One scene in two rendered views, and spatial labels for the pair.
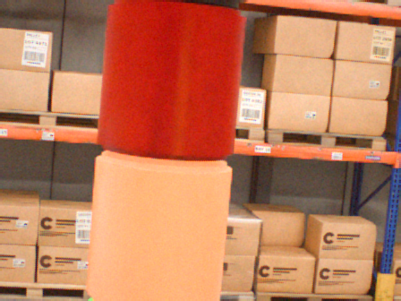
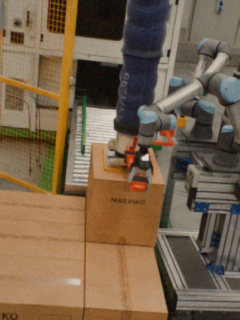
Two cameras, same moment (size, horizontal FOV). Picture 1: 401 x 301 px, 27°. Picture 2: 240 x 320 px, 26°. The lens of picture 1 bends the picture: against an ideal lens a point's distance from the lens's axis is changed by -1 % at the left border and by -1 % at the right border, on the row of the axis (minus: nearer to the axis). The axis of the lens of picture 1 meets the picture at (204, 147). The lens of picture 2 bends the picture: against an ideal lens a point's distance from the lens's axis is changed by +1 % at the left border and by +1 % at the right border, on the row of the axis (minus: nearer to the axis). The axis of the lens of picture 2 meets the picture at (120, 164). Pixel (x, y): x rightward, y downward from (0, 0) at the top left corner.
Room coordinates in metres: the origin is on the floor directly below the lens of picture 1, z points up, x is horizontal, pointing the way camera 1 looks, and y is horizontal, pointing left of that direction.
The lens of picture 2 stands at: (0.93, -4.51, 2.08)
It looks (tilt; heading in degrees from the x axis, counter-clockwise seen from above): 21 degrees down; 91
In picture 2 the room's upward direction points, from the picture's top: 8 degrees clockwise
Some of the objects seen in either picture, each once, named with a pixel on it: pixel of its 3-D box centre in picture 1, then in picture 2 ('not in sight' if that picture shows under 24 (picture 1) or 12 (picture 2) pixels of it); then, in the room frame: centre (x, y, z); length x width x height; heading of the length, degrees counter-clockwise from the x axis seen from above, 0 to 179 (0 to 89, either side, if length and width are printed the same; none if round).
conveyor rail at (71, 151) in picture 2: not in sight; (72, 141); (0.41, -0.06, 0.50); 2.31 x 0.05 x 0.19; 97
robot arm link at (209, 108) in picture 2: not in sight; (204, 111); (1.39, -1.10, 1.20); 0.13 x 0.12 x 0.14; 149
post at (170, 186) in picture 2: not in sight; (172, 175); (1.30, -0.55, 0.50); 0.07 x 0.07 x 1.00; 7
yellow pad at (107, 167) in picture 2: not in sight; (112, 157); (0.83, -1.56, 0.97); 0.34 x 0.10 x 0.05; 97
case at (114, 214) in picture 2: not in sight; (121, 191); (0.92, -1.54, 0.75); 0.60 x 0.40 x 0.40; 98
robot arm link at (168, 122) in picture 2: not in sight; (162, 121); (1.07, -2.05, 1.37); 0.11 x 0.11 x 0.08; 37
